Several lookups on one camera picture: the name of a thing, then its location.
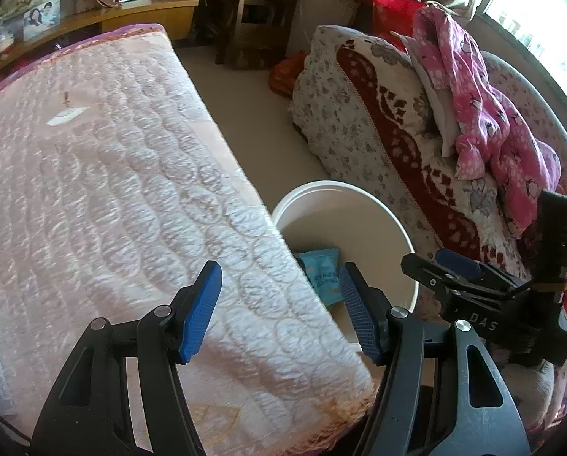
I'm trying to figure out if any blue snack packet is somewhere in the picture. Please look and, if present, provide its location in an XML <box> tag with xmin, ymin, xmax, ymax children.
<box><xmin>295</xmin><ymin>248</ymin><xmax>343</xmax><ymax>308</ymax></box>

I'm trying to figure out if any white bucket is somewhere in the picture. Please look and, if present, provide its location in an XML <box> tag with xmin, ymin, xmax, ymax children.
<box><xmin>271</xmin><ymin>179</ymin><xmax>421</xmax><ymax>343</ymax></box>

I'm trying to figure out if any pink patterned garment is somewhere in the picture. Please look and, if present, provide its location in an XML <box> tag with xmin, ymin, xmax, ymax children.
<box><xmin>412</xmin><ymin>5</ymin><xmax>562</xmax><ymax>237</ymax></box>

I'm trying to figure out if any pink quilted table cover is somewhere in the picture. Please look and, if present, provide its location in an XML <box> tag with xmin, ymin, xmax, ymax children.
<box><xmin>0</xmin><ymin>25</ymin><xmax>374</xmax><ymax>455</ymax></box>

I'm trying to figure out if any red cushion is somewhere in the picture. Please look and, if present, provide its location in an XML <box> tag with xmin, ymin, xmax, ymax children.
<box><xmin>371</xmin><ymin>0</ymin><xmax>425</xmax><ymax>52</ymax></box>

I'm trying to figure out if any wooden chair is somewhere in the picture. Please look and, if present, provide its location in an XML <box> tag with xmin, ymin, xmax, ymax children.
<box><xmin>215</xmin><ymin>0</ymin><xmax>298</xmax><ymax>69</ymax></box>

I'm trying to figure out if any wooden cabinet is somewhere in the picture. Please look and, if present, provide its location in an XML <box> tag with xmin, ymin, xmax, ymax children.
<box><xmin>0</xmin><ymin>0</ymin><xmax>199</xmax><ymax>80</ymax></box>

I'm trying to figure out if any framed photo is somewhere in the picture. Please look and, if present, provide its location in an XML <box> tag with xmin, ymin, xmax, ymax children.
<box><xmin>22</xmin><ymin>0</ymin><xmax>60</xmax><ymax>41</ymax></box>

